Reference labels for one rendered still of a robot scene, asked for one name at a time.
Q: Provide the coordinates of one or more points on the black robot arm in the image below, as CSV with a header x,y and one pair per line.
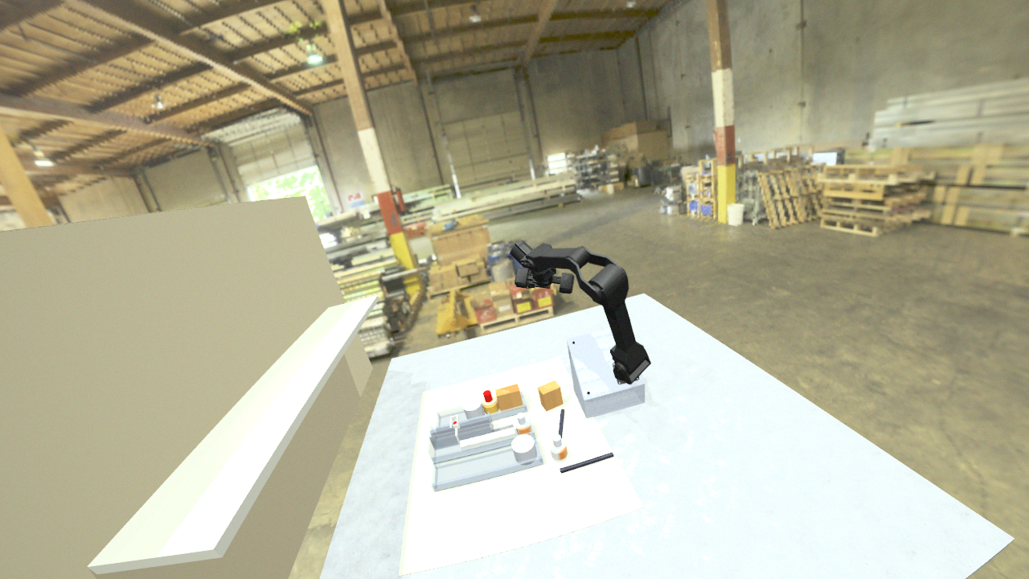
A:
x,y
608,288

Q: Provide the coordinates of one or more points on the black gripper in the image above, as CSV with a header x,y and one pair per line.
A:
x,y
524,279

